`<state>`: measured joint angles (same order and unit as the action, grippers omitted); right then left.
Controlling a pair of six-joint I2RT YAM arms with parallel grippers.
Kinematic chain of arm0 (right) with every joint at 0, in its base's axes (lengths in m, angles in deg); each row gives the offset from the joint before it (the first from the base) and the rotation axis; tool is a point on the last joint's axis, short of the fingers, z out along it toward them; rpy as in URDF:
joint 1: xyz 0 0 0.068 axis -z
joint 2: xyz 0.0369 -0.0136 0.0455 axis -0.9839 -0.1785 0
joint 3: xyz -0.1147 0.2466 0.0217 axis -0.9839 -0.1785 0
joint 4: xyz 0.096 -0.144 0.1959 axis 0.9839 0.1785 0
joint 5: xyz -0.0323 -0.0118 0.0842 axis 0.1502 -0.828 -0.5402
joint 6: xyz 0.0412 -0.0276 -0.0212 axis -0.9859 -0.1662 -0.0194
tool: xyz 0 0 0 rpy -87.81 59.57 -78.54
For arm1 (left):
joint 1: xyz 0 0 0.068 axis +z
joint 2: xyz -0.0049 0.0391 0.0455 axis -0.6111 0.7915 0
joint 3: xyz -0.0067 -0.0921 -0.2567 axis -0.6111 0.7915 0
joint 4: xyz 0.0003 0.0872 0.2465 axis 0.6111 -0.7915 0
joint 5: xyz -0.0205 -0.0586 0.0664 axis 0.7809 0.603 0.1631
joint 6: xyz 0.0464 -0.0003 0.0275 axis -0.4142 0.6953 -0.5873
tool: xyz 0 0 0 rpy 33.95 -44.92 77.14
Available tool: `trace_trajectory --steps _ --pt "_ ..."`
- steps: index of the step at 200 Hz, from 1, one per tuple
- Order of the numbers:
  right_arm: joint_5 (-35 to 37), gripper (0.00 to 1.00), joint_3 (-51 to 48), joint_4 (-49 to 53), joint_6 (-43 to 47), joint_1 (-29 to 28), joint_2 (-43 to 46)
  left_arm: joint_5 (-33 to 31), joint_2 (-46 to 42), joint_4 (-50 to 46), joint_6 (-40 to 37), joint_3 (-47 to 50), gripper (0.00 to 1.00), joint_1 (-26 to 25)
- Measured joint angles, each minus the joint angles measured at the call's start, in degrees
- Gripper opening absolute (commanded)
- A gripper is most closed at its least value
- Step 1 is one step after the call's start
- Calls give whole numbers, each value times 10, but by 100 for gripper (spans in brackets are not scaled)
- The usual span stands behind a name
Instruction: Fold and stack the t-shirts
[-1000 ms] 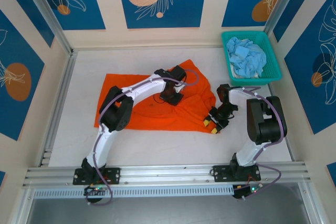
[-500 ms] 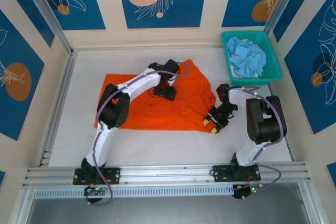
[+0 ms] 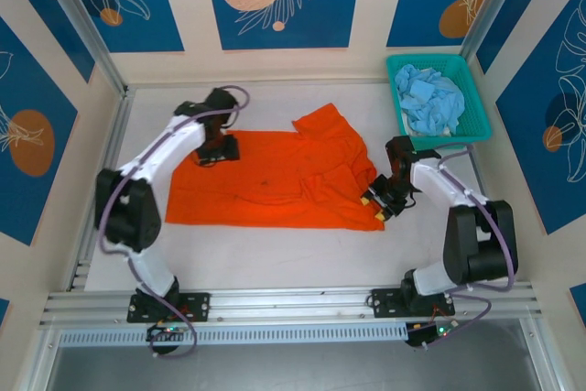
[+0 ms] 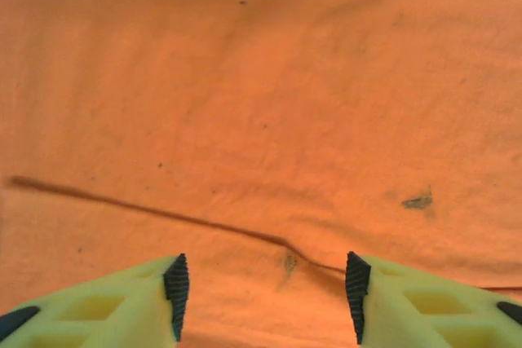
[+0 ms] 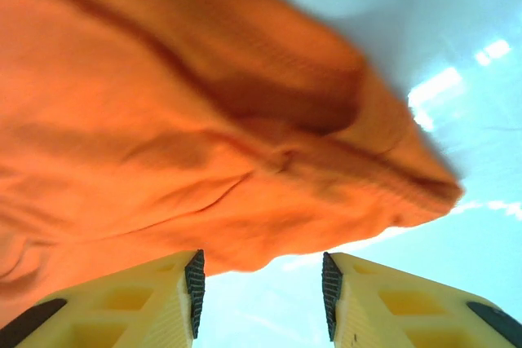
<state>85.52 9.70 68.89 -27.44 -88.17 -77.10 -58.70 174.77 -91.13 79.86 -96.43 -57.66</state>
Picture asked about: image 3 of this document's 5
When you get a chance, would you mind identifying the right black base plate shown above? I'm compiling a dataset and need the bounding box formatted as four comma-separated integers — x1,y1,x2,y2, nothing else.
371,288,457,319

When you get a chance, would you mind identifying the left controller board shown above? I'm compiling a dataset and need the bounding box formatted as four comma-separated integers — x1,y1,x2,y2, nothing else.
146,322,191,342

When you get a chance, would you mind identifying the grey slotted cable duct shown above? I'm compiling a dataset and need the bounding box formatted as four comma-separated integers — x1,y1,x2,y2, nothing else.
58,322,408,349

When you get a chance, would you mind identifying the aluminium frame post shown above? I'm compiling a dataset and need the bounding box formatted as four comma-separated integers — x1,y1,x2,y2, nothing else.
460,0,526,62
34,0,129,94

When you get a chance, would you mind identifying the white t-shirt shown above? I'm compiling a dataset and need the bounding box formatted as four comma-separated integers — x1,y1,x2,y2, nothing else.
406,125,454,139

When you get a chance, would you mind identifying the controller board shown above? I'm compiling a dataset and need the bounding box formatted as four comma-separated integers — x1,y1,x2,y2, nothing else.
406,320,459,349
146,322,191,342

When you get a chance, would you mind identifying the light blue t-shirt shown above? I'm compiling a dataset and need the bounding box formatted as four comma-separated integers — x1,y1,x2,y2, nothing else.
394,64,466,136

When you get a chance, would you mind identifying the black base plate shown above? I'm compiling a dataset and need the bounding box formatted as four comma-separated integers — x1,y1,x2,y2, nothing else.
371,288,457,319
126,290,212,323

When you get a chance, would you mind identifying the orange t-shirt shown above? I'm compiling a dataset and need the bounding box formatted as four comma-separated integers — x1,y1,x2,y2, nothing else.
164,103,385,232

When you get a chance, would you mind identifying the teal plastic basket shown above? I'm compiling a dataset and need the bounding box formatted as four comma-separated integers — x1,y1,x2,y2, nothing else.
385,53,494,151

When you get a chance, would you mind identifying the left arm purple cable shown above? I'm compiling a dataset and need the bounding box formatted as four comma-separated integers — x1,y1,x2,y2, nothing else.
98,84,251,359

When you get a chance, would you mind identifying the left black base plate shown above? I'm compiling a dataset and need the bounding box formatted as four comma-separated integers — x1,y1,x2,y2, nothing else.
126,290,212,323

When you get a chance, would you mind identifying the right controller board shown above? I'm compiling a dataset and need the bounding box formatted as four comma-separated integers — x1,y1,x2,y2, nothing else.
406,320,459,349

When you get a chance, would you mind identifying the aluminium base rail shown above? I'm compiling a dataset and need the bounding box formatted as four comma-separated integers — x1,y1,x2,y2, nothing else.
38,281,544,328

